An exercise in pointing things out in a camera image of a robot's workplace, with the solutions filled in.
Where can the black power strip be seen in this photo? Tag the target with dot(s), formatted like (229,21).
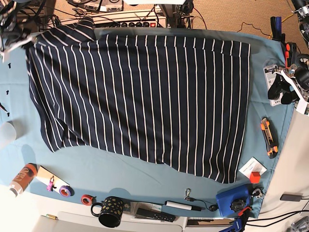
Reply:
(126,24)

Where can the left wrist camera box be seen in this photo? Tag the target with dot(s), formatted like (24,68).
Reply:
(303,107)

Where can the blue plastic case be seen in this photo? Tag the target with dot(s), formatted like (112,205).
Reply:
(233,200)

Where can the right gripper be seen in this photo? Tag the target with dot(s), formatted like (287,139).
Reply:
(13,39)

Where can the translucent plastic cup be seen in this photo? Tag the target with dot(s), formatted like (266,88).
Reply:
(7,134)

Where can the white black marker pen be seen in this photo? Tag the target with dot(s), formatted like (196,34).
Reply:
(183,206)

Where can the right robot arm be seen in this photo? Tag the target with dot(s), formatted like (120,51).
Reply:
(9,10)

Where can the red tape roll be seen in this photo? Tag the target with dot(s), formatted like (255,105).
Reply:
(87,199)

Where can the orange drink can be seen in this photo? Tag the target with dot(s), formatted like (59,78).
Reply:
(23,179)

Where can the silver carabiner clip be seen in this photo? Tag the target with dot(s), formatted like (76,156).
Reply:
(187,194)

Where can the pink small clip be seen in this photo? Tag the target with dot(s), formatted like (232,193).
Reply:
(50,186)

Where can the purple tape roll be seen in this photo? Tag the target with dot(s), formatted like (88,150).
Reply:
(65,191)

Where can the red cube block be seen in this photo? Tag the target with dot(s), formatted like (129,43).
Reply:
(255,177)

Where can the black patterned mug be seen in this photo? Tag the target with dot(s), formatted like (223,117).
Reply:
(111,211)

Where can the orange black utility knife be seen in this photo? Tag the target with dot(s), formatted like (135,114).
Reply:
(271,145)

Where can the blue handled clamp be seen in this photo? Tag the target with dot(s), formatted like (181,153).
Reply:
(239,223)

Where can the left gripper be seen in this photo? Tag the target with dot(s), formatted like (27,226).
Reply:
(292,82)

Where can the teal table cloth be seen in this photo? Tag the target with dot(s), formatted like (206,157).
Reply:
(99,173)

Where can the black remote control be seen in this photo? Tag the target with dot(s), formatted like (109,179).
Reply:
(155,215)

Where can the white paper card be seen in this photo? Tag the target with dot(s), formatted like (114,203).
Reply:
(252,166)

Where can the packaged tool blister pack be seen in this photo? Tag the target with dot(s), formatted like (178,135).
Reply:
(268,68)

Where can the navy white striped t-shirt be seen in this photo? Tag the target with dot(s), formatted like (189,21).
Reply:
(174,100)

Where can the wooden board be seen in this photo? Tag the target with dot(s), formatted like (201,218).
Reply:
(44,176)

